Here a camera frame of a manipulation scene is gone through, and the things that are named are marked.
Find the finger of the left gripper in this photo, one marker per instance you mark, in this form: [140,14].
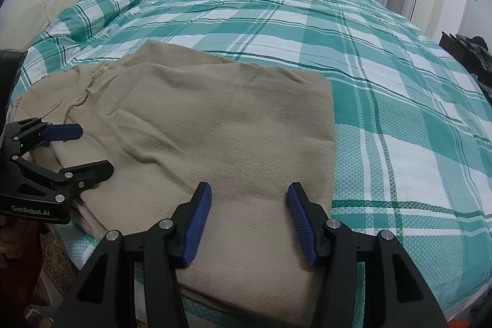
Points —
[82,177]
[59,132]

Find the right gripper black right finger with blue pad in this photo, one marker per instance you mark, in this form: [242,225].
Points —
[395,293]

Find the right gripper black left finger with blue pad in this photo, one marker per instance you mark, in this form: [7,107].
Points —
[103,293]

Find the beige khaki pants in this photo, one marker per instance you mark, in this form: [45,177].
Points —
[169,117]

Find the person's hand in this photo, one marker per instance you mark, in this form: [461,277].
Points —
[20,239]

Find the teal white plaid bedspread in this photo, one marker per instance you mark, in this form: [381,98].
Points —
[413,128]

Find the dark wooden side table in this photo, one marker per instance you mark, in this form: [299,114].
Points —
[452,46]

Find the pile of dark clothes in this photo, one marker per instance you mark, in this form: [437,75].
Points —
[477,58]

